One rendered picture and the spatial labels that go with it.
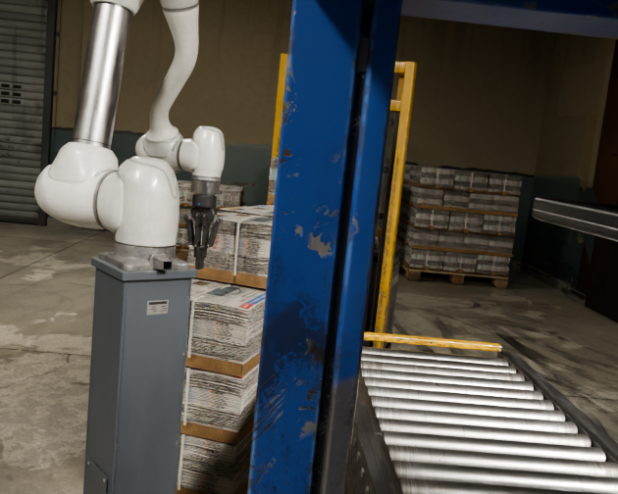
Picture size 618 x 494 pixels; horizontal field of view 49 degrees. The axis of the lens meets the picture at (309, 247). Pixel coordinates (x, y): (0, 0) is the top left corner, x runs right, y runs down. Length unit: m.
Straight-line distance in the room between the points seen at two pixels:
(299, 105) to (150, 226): 1.23
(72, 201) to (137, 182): 0.19
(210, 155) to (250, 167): 7.04
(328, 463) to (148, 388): 1.28
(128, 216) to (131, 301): 0.21
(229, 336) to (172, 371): 0.39
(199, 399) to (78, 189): 0.83
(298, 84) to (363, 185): 0.09
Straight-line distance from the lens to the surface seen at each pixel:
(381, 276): 3.73
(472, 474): 1.30
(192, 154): 2.11
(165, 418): 1.87
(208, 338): 2.19
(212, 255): 2.45
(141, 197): 1.71
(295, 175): 0.51
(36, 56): 9.67
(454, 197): 7.71
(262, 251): 2.38
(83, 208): 1.80
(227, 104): 9.17
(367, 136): 0.51
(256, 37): 9.24
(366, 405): 1.51
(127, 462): 1.87
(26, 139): 9.67
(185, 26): 1.94
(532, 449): 1.46
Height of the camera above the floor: 1.33
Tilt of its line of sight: 8 degrees down
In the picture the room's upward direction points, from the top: 6 degrees clockwise
